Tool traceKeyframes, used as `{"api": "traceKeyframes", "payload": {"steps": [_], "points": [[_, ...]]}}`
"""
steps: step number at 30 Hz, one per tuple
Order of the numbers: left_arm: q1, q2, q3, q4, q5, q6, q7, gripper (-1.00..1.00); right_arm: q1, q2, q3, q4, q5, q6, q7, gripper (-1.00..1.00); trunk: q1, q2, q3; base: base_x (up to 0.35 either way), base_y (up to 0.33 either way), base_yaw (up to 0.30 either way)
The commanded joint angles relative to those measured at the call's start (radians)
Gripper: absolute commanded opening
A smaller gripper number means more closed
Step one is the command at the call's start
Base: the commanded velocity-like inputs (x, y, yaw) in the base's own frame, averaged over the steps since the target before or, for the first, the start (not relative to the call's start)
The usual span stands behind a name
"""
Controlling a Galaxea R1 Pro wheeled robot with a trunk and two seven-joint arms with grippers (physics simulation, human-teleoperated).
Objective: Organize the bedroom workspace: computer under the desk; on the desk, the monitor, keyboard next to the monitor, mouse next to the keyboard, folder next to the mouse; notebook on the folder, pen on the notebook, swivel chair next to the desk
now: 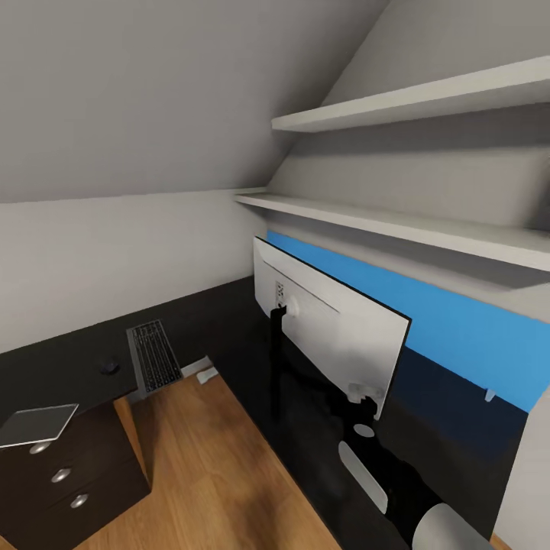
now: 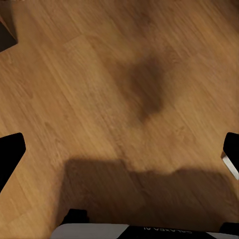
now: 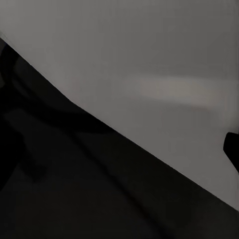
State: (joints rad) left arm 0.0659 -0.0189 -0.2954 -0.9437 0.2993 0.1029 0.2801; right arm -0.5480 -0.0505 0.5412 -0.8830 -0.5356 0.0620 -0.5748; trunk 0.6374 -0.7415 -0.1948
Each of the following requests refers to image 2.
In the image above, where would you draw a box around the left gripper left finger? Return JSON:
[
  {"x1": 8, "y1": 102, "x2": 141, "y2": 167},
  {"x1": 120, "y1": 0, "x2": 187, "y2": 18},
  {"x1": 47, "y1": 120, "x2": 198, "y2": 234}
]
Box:
[{"x1": 0, "y1": 132, "x2": 26, "y2": 192}]

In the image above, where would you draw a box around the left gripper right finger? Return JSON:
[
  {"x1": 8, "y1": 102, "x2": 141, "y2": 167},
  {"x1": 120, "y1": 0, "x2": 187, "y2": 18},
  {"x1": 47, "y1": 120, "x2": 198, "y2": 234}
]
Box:
[{"x1": 223, "y1": 132, "x2": 239, "y2": 173}]

